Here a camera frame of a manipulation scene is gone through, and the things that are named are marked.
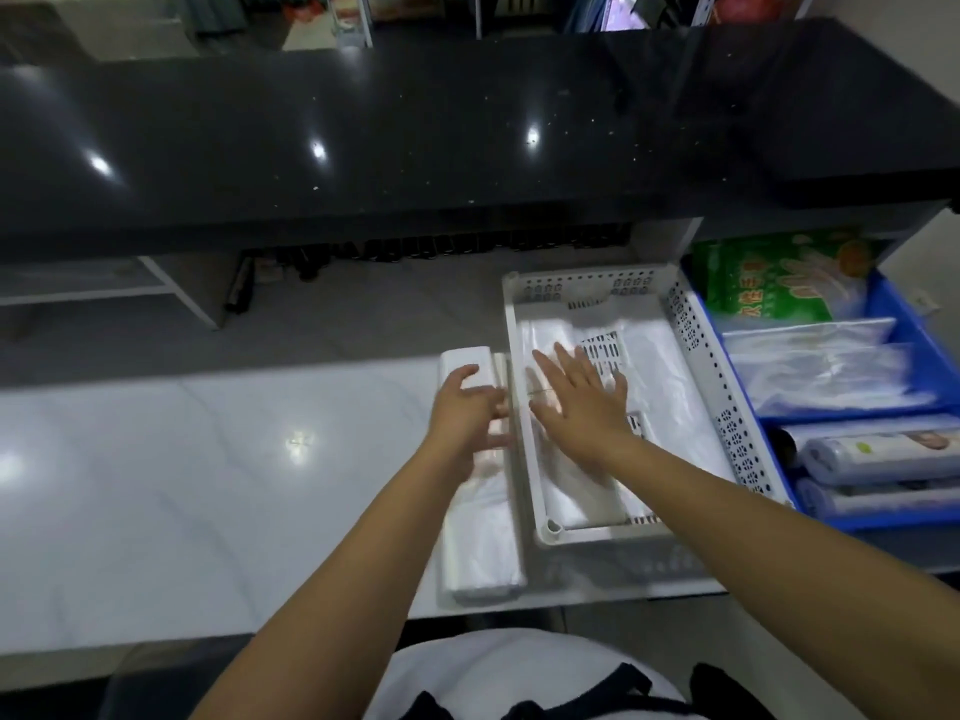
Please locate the person's right hand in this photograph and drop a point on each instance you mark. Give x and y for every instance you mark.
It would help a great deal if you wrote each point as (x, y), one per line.
(589, 419)

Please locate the person's left hand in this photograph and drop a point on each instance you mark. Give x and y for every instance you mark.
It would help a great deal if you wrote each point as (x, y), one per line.
(457, 423)

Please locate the person's right thumb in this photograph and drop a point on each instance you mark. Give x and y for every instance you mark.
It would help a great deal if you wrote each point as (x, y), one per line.
(545, 421)

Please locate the person's right middle finger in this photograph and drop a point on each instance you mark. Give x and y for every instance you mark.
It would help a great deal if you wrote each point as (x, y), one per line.
(568, 363)

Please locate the person's left thumb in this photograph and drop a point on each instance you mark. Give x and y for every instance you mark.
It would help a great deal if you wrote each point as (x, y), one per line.
(491, 401)

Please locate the person's right little finger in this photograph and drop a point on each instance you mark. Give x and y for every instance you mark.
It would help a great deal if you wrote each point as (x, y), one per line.
(619, 391)

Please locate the clear plastic bags sheet stack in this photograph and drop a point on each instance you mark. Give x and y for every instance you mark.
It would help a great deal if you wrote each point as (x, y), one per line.
(667, 397)

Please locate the white plastic bag bundle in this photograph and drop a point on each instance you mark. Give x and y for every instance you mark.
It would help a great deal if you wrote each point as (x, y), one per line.
(480, 539)

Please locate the person's left forearm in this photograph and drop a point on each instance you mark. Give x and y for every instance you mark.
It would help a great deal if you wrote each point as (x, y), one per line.
(352, 592)

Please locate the person's right forearm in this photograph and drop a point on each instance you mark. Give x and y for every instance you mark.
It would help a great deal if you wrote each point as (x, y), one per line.
(787, 562)

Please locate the white perforated plastic basket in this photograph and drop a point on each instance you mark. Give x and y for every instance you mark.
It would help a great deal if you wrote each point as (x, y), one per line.
(712, 367)

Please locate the row of dark bottles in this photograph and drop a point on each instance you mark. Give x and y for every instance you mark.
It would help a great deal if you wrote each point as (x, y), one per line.
(450, 245)

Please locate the bag roll with dark end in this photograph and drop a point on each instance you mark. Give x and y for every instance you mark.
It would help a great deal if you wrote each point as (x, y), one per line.
(784, 446)

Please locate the green disposable glove packet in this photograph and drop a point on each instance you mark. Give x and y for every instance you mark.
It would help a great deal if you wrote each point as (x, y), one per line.
(780, 281)

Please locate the clear plastic bag packet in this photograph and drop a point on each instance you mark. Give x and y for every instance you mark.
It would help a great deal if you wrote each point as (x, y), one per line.
(832, 382)
(810, 335)

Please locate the white shirt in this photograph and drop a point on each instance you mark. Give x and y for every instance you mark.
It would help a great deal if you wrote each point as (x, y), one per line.
(510, 674)

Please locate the black raised counter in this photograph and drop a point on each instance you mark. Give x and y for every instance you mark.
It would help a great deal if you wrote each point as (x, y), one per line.
(420, 142)

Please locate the white bag roll with label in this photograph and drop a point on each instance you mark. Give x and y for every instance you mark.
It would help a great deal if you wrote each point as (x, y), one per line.
(877, 457)

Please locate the pale bag roll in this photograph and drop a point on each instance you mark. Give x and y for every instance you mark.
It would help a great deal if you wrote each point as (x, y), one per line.
(870, 500)

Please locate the black device under counter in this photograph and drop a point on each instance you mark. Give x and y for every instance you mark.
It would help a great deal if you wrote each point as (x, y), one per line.
(240, 288)

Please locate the blue plastic bin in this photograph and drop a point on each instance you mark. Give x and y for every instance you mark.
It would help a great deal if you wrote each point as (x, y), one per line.
(911, 329)

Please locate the red bag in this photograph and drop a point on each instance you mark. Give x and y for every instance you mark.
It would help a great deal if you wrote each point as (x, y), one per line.
(750, 5)

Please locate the white wall socket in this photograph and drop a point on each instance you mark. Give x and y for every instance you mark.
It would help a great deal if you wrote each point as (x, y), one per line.
(927, 301)

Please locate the white shelf frame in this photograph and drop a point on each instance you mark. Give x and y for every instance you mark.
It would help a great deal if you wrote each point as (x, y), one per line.
(172, 284)

